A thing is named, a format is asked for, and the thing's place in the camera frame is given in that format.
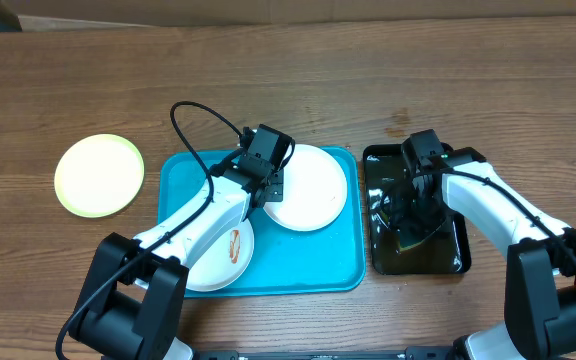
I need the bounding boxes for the green yellow sponge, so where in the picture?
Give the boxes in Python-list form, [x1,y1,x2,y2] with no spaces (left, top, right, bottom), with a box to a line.
[396,229,434,253]

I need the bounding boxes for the white plate top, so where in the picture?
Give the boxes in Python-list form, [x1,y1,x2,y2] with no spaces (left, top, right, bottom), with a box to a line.
[264,144,348,232]

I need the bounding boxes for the white plate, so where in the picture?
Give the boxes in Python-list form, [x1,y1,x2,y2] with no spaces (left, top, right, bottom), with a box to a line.
[264,144,348,232]
[187,220,254,292]

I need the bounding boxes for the yellow-green rimmed plate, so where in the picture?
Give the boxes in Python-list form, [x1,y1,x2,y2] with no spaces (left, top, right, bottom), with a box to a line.
[54,134,145,218]

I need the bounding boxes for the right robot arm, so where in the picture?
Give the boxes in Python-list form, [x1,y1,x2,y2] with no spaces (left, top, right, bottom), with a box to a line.
[380,148,576,359]

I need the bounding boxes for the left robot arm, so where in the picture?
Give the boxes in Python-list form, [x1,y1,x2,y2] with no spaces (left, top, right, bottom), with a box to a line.
[55,166,283,359]

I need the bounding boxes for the black water tray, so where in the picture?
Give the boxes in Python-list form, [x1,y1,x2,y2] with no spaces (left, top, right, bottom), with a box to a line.
[362,144,472,275]

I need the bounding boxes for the teal plastic tray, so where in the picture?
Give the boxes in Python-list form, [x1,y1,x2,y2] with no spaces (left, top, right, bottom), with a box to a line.
[158,146,366,298]

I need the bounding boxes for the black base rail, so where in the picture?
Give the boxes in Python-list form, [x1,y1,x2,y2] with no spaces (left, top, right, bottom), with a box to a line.
[191,346,463,360]

